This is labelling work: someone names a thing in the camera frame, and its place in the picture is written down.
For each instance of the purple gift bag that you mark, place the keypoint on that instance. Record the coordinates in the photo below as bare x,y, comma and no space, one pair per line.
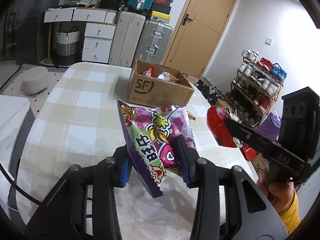
270,127

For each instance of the beige suitcase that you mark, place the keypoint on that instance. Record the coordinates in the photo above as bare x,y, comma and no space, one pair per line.
125,40

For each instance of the wooden door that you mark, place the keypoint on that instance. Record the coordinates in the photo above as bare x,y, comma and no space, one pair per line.
197,33

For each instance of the white marble side table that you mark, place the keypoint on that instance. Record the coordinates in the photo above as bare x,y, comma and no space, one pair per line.
16,121

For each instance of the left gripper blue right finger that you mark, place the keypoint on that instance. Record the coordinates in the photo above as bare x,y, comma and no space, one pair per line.
229,203

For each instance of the stacked shoe boxes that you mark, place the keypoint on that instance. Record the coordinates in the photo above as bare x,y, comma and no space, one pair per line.
160,11

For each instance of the purple candy bag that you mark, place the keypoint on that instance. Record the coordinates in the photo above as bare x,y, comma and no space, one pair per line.
158,141

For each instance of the brown SF cardboard box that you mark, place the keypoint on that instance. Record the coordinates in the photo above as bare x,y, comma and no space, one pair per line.
153,92

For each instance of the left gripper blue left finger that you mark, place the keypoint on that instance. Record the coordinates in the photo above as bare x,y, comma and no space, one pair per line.
82,203

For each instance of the silver suitcase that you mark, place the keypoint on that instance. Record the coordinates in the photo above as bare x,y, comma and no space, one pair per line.
153,41

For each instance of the red cookie packet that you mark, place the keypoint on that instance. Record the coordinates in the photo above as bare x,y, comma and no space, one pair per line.
215,117

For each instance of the white drawer desk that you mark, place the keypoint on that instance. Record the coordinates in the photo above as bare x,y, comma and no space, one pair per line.
98,33

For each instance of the silver orange chip bag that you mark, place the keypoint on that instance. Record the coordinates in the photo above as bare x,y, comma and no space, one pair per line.
166,76

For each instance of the person's right hand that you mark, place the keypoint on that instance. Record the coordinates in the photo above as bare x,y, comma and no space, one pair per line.
284,192

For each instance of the wooden shoe rack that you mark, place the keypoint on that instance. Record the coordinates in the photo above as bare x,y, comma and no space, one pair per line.
255,88

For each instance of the checkered beige tablecloth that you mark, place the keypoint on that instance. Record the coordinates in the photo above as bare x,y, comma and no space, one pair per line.
79,124

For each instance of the woven laundry basket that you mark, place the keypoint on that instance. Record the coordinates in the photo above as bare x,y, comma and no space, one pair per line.
67,46

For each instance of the red snack bag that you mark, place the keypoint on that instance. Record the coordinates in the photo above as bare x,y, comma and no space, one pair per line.
148,72

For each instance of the clear cracker pack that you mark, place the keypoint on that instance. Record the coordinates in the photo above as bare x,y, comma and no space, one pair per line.
191,116

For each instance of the grey round stool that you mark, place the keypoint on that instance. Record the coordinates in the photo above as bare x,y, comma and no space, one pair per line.
35,81

